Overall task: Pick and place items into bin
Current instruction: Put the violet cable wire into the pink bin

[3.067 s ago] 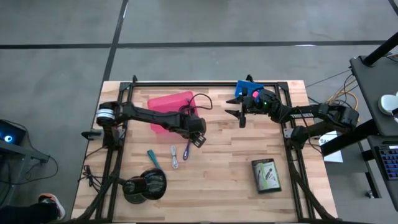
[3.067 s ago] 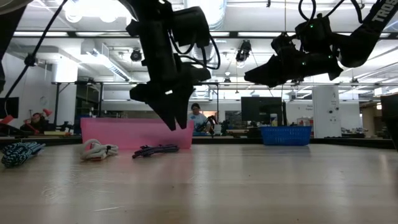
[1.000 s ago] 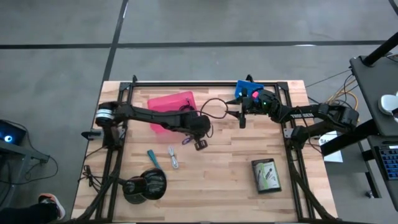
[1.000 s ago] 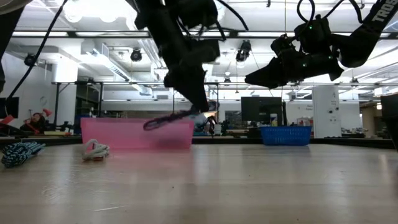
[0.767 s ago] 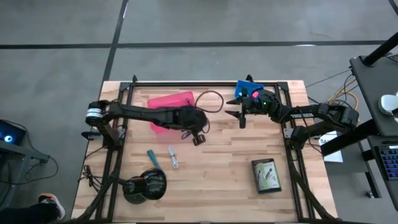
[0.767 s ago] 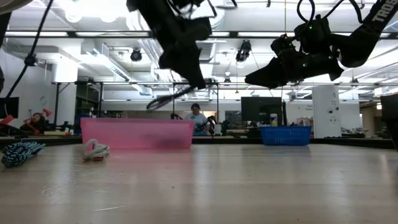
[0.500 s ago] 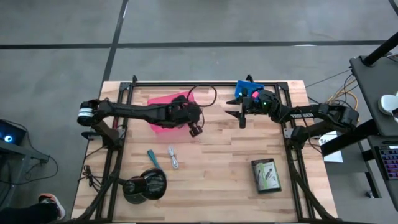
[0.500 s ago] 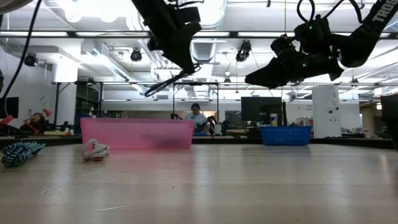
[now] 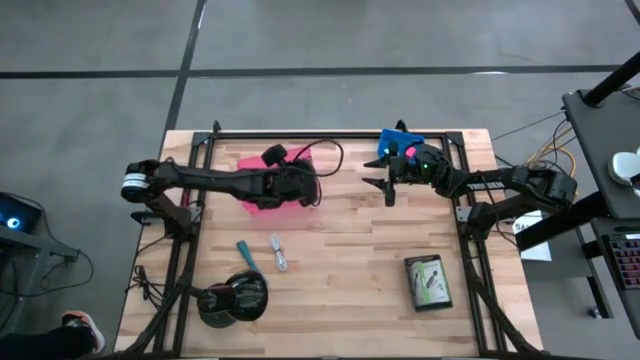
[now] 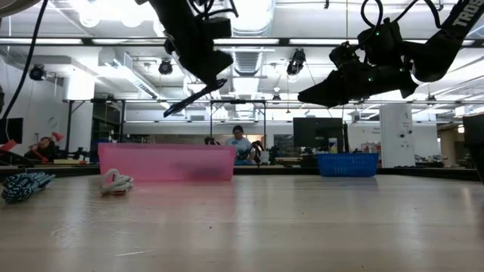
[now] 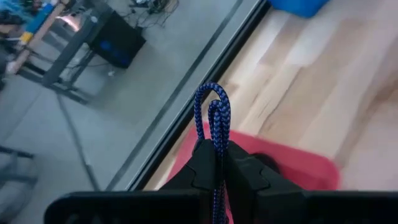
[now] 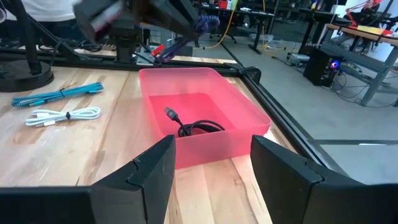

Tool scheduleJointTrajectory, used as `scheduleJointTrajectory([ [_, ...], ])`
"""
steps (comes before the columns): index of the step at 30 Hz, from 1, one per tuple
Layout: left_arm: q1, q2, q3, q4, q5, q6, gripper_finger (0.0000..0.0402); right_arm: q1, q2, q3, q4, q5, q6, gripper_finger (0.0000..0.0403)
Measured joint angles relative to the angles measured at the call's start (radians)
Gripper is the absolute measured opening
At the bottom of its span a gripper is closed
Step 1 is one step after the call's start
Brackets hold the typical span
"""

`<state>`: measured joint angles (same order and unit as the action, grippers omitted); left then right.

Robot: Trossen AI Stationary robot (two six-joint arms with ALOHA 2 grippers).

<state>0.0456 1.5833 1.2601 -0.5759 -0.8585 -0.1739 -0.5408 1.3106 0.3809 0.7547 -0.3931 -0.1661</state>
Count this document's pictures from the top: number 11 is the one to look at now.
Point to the black aluminium table frame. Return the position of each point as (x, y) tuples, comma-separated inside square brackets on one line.
[(199, 90)]

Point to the wooden desk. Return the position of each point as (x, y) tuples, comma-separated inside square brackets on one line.
[(34, 31)]

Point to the blue plastic slotted basket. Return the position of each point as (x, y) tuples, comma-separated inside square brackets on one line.
[(298, 7)]

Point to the black computer tower blue light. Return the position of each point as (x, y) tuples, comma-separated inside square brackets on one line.
[(118, 40)]

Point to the pink translucent plastic bin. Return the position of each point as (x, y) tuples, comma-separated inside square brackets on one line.
[(311, 171)]

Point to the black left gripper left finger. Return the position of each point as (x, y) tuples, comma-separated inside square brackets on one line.
[(186, 199)]

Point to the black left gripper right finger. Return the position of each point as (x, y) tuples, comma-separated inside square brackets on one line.
[(255, 199)]

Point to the black metal desk frame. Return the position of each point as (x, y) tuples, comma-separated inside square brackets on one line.
[(68, 53)]

